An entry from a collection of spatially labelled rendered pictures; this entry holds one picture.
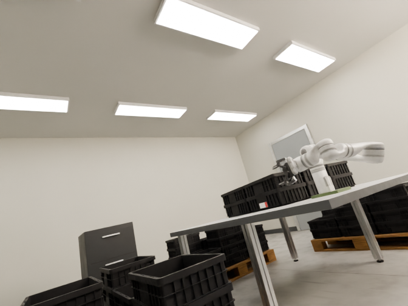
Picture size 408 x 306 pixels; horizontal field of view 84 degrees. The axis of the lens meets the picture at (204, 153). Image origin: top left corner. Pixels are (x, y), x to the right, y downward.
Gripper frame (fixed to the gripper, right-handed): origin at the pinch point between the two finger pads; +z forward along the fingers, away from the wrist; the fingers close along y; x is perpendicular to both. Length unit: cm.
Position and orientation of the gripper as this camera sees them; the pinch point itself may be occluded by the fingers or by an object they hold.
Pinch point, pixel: (277, 176)
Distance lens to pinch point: 134.2
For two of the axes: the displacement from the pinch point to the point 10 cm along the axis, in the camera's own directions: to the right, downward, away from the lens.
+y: -2.9, -8.9, 3.5
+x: -8.1, 0.3, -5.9
